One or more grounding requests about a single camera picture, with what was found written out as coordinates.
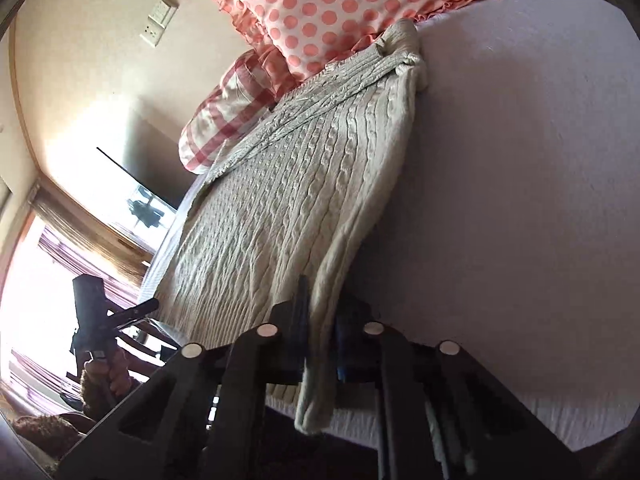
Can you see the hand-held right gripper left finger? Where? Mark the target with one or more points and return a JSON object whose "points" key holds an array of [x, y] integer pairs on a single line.
{"points": [[299, 321]]}

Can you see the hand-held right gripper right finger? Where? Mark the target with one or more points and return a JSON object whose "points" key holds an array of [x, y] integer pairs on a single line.
{"points": [[347, 340]]}

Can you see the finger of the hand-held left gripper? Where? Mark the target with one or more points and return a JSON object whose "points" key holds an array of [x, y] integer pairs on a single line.
{"points": [[135, 312]]}

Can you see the brown fuzzy sleeve forearm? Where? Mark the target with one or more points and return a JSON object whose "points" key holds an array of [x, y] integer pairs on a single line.
{"points": [[65, 420]]}

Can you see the person's left hand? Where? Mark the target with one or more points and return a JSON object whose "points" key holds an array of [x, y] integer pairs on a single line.
{"points": [[111, 367]]}

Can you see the pink window curtain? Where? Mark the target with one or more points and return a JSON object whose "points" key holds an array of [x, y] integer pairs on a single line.
{"points": [[75, 245]]}

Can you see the bed with lilac sheet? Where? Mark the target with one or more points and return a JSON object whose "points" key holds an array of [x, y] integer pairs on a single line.
{"points": [[500, 185]]}

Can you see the pink checkered pillow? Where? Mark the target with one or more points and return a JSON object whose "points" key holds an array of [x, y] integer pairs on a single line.
{"points": [[227, 110]]}

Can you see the pink polka dot pillow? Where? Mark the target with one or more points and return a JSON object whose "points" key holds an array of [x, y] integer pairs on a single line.
{"points": [[325, 7]]}

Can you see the white wall socket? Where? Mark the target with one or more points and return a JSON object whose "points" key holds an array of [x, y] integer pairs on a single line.
{"points": [[150, 33]]}

